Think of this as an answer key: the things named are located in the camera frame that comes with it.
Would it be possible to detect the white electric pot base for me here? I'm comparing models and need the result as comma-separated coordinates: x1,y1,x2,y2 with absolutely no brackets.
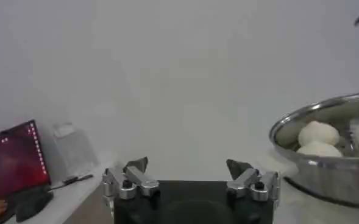
255,150,359,224

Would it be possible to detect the steel perforated steamer basket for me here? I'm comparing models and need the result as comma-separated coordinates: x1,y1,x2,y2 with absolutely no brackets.
268,89,359,211

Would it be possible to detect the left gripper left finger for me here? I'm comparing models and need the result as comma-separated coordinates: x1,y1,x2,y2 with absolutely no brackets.
102,156,160,201

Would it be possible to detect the red-screen laptop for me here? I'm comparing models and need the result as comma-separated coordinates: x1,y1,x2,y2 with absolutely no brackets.
0,119,54,224

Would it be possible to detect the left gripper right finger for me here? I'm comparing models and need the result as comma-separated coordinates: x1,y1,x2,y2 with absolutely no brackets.
226,158,280,202

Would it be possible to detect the clear plastic water jug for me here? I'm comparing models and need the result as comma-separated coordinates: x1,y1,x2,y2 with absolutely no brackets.
52,121,99,178

